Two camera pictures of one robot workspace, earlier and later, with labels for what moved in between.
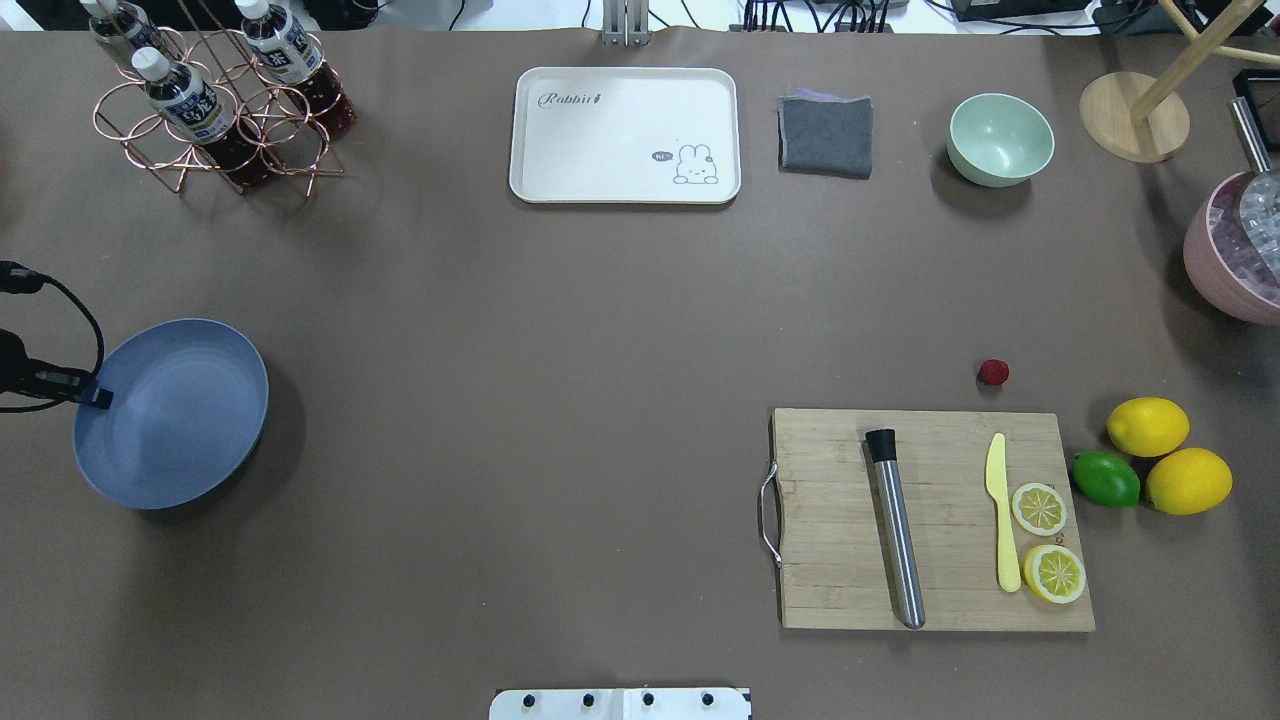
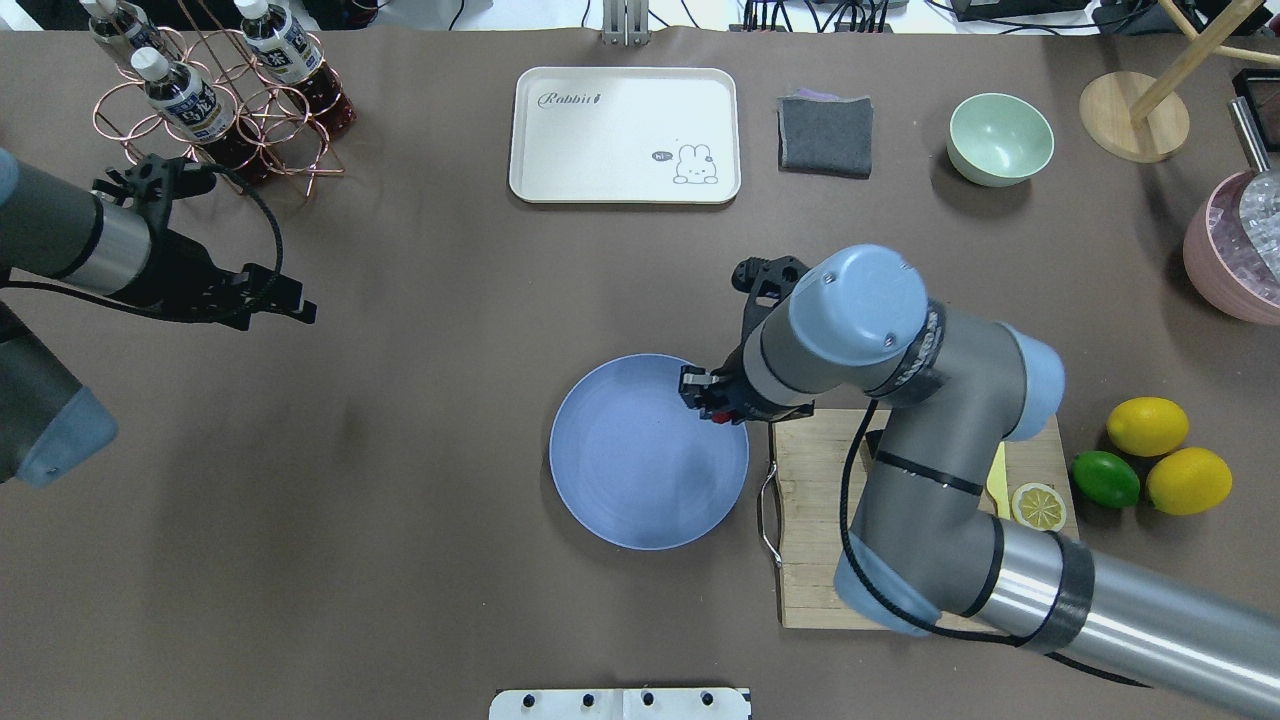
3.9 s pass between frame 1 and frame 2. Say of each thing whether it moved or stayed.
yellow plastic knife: stayed
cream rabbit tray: stayed
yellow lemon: stayed
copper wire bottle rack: stayed
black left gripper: moved
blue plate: moved
